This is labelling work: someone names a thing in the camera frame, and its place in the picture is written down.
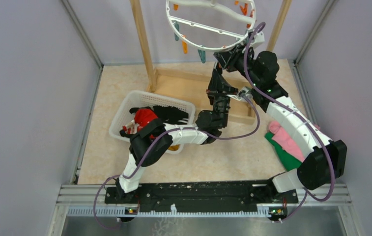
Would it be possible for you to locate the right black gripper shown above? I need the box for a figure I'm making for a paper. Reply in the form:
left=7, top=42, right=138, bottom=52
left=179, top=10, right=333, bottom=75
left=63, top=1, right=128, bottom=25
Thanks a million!
left=214, top=43, right=261, bottom=88

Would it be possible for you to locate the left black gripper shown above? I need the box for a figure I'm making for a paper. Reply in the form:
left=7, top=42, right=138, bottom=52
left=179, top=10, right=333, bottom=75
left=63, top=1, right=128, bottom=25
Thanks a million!
left=205, top=69, right=238, bottom=128

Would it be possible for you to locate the round white clip hanger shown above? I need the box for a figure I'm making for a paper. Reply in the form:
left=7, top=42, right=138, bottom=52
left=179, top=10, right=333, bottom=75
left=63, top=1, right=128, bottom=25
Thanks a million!
left=165, top=0, right=265, bottom=63

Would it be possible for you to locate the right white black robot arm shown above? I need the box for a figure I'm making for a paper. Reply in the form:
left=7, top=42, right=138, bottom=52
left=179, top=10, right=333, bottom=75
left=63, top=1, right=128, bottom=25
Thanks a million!
left=214, top=46, right=347, bottom=203

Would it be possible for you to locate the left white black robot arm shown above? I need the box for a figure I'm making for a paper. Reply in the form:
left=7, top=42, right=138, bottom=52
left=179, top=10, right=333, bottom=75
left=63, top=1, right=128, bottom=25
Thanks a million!
left=115, top=64, right=238, bottom=203

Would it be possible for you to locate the yellow sock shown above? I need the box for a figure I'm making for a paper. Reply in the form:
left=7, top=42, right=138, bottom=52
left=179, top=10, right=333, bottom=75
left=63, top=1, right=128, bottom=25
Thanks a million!
left=168, top=145, right=179, bottom=151

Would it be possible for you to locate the pink cloth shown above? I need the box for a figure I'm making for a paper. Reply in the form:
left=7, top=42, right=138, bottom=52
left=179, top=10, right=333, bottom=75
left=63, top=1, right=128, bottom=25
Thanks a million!
left=268, top=121, right=305, bottom=162

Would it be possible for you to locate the red sock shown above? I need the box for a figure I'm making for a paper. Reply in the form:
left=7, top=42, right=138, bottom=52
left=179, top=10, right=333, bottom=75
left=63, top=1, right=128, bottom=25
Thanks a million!
left=119, top=107, right=158, bottom=138

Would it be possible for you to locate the white plastic laundry basket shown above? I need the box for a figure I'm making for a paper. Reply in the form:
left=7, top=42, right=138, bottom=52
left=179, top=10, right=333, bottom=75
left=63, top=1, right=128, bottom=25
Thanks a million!
left=109, top=90, right=196, bottom=142

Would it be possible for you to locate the green cloth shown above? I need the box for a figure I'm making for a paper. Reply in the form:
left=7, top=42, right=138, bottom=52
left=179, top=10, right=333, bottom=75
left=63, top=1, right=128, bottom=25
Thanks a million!
left=265, top=132, right=302, bottom=171

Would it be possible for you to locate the wooden hanger stand frame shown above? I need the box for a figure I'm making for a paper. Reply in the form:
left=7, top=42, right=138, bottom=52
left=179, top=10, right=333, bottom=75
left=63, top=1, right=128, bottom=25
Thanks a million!
left=129, top=0, right=293, bottom=125

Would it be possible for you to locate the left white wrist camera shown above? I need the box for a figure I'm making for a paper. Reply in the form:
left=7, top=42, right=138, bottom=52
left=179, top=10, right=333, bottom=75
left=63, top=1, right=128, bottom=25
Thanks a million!
left=227, top=87, right=253, bottom=102

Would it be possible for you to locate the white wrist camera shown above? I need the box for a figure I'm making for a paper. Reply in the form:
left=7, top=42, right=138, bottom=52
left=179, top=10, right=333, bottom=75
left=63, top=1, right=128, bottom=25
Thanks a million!
left=227, top=87, right=253, bottom=102
left=247, top=31, right=265, bottom=48

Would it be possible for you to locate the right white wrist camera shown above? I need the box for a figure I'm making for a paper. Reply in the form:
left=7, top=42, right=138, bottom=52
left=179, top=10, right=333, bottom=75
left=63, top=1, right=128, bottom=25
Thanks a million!
left=247, top=31, right=265, bottom=48

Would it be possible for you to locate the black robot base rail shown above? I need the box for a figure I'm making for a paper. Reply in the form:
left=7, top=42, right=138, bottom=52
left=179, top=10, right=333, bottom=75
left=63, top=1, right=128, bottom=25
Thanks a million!
left=105, top=180, right=298, bottom=213

